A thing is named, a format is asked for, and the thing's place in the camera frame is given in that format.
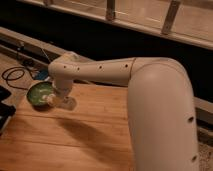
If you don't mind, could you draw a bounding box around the green ceramic bowl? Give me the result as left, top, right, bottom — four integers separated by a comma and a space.
26, 81, 53, 106

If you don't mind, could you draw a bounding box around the black coiled cable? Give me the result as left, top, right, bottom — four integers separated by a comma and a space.
1, 65, 38, 90

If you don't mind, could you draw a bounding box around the black equipment at left edge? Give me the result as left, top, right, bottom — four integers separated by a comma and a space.
0, 85, 16, 135

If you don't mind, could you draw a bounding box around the wooden railing frame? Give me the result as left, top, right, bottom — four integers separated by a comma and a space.
19, 0, 213, 50

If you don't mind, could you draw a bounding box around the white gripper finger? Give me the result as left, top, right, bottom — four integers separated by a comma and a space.
53, 95, 63, 104
63, 97, 77, 110

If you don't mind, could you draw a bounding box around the blue object behind bowl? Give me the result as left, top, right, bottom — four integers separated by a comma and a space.
34, 70, 49, 80

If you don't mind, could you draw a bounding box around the white plastic bottle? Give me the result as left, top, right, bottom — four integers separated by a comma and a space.
42, 94, 77, 110

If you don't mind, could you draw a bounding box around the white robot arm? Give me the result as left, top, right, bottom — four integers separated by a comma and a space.
48, 53, 199, 171

